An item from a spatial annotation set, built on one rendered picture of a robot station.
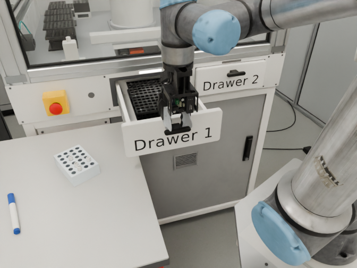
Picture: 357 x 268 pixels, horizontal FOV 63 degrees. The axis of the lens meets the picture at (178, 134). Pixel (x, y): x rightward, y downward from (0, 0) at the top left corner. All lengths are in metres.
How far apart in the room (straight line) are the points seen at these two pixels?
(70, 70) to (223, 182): 0.94
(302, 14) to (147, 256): 0.57
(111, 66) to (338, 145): 0.80
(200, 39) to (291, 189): 0.29
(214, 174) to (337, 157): 1.13
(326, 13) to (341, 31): 1.93
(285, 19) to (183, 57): 0.22
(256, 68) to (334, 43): 1.35
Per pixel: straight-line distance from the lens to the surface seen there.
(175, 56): 0.65
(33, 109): 1.11
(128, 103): 1.07
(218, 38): 0.53
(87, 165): 0.88
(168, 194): 1.48
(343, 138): 0.38
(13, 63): 1.04
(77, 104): 1.09
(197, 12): 0.57
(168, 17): 0.62
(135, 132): 0.80
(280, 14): 0.57
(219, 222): 1.73
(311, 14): 0.54
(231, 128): 1.34
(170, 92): 0.69
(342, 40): 2.45
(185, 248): 1.62
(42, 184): 0.93
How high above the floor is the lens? 1.36
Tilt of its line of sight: 36 degrees down
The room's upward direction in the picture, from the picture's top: straight up
